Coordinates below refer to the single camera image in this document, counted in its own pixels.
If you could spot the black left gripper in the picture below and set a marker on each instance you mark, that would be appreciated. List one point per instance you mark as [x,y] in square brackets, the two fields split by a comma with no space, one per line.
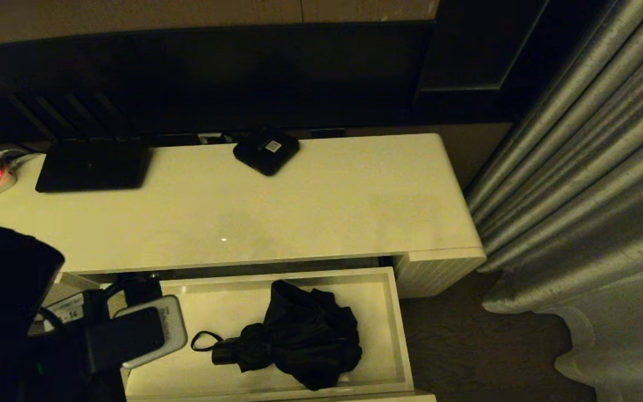
[65,340]

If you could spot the cream white ribbed drawer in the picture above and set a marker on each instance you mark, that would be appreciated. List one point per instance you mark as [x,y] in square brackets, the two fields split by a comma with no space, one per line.
[232,312]

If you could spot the black umbrella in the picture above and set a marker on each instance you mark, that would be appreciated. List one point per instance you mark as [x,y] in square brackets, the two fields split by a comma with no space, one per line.
[305,335]

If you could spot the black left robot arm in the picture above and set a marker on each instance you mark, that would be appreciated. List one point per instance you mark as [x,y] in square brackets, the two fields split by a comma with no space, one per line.
[3,312]

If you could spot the white tv cabinet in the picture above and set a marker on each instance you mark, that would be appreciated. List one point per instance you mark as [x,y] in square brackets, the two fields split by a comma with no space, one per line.
[355,195]

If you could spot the black wifi router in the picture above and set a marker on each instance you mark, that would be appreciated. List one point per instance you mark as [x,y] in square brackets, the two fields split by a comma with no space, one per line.
[90,166]

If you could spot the small black square box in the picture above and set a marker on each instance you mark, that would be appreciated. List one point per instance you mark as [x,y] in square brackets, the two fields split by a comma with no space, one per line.
[265,151]

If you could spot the black television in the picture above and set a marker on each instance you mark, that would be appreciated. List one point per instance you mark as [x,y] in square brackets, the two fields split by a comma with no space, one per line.
[215,84]

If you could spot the grey pleated curtain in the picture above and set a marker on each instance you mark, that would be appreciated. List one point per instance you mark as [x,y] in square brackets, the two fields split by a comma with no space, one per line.
[578,195]

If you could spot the dark framed wall panel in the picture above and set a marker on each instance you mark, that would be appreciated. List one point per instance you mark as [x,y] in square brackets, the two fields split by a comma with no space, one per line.
[466,50]

